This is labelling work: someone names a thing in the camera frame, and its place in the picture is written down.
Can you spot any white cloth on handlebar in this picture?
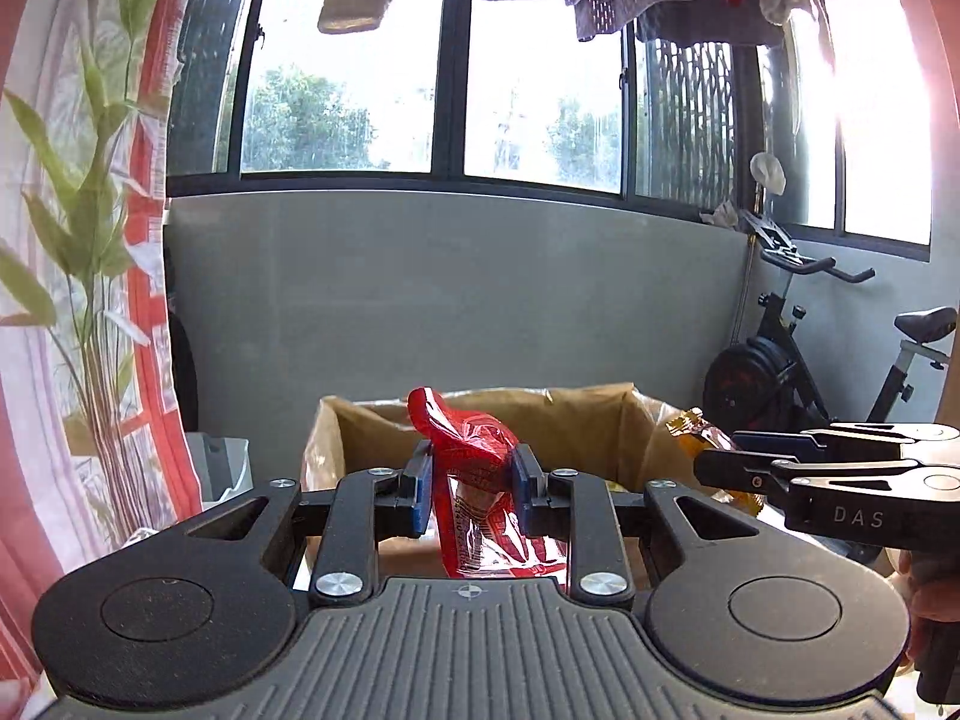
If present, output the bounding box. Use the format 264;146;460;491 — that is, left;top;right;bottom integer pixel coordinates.
750;152;787;196

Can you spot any black exercise bike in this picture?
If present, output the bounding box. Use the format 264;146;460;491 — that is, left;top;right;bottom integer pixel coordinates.
703;210;960;466

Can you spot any plastic cardboard box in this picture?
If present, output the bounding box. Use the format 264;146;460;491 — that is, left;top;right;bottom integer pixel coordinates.
300;382;751;593

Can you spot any crumpled white rag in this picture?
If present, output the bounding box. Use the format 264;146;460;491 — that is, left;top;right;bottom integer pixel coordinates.
701;201;751;230

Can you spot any white plastic bag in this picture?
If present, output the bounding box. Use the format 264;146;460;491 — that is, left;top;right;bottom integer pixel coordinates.
186;431;252;505

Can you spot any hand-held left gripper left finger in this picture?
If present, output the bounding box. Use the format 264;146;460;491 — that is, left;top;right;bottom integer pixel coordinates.
184;441;434;607

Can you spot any person's right hand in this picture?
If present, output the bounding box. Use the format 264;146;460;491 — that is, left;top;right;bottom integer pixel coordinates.
896;549;960;665

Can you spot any printed plant curtain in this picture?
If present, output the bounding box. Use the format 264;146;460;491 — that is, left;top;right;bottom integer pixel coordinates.
0;0;263;698

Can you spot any black framed window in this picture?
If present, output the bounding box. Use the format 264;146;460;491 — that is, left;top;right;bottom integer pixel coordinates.
169;0;935;263

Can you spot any orange bread packet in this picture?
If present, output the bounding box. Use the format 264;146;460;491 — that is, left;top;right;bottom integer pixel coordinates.
666;409;762;517

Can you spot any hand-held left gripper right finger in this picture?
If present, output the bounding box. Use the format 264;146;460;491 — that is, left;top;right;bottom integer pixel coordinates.
511;444;760;607

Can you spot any red snack packet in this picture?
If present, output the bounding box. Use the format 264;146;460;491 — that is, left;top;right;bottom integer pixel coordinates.
407;388;569;581

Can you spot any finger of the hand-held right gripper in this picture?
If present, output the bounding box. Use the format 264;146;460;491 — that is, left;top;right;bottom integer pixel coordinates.
696;453;923;505
733;424;912;458

